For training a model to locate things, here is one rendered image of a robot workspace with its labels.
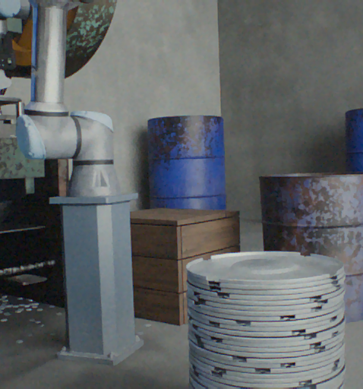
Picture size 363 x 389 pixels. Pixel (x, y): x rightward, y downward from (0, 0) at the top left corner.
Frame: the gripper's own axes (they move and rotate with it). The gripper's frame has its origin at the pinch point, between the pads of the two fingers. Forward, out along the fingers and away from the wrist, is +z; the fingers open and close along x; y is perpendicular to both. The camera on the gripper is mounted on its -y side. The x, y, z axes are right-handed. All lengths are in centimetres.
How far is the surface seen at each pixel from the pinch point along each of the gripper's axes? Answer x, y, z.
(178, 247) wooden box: -36, 59, 44
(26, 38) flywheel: 59, 4, -12
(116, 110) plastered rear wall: 228, 45, 60
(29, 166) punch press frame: 2.5, 8.8, 28.0
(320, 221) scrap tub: -44, 104, 33
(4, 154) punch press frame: -2.6, 1.1, 21.4
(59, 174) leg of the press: 3.3, 19.6, 31.6
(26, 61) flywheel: 50, 4, -4
